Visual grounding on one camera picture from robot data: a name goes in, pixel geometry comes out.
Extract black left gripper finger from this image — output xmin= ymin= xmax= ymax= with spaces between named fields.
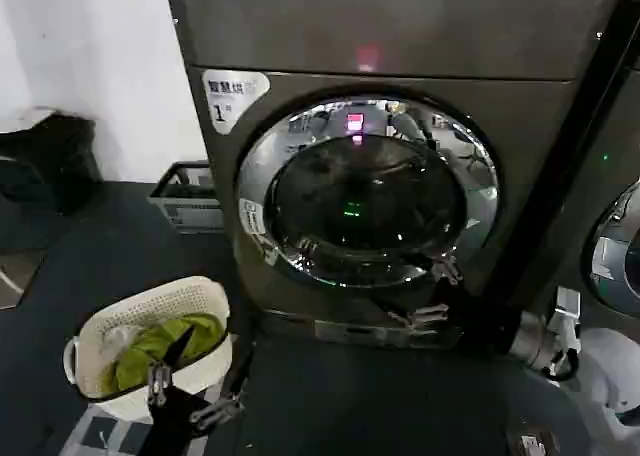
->
xmin=146 ymin=324 xmax=195 ymax=406
xmin=188 ymin=343 xmax=257 ymax=428

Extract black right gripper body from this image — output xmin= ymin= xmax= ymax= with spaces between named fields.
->
xmin=433 ymin=278 xmax=522 ymax=353

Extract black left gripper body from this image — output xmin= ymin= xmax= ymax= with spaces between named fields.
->
xmin=138 ymin=388 xmax=204 ymax=456

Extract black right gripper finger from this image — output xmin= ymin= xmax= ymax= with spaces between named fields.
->
xmin=402 ymin=253 xmax=464 ymax=290
xmin=367 ymin=295 xmax=449 ymax=336

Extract green cloth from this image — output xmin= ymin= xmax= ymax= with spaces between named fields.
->
xmin=99 ymin=313 xmax=226 ymax=395

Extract white cloth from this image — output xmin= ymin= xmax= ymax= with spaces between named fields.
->
xmin=93 ymin=323 xmax=135 ymax=353

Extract white perforated laundry basket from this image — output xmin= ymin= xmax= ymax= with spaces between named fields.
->
xmin=62 ymin=275 xmax=234 ymax=420

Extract round glass dryer door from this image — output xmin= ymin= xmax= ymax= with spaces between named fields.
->
xmin=234 ymin=88 xmax=501 ymax=290

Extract round chrome-rimmed dryer door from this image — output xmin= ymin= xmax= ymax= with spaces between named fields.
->
xmin=582 ymin=178 xmax=640 ymax=297

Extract grey slatted plastic crate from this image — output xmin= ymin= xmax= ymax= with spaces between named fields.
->
xmin=148 ymin=160 xmax=225 ymax=235

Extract grey dryer with green light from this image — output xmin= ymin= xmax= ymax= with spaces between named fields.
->
xmin=548 ymin=0 xmax=640 ymax=330

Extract grey front-load dryer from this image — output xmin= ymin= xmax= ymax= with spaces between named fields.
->
xmin=164 ymin=0 xmax=624 ymax=351

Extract white dryer number sticker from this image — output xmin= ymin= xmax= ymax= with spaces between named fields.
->
xmin=201 ymin=68 xmax=272 ymax=137

